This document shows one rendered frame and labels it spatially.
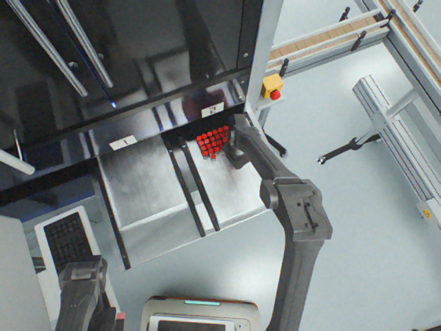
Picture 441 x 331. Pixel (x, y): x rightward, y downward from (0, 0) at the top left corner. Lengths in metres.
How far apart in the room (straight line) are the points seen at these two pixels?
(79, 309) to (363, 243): 1.87
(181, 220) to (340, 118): 1.60
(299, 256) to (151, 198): 0.74
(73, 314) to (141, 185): 0.67
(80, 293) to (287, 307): 0.40
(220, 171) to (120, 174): 0.39
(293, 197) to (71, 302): 0.46
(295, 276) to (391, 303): 1.70
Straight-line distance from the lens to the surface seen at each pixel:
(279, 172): 0.69
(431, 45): 1.70
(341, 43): 1.55
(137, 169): 1.27
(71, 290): 0.72
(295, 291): 0.67
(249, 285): 2.08
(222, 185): 1.22
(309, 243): 0.61
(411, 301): 2.38
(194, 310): 1.80
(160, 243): 1.20
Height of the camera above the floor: 2.06
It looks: 72 degrees down
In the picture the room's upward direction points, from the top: 2 degrees clockwise
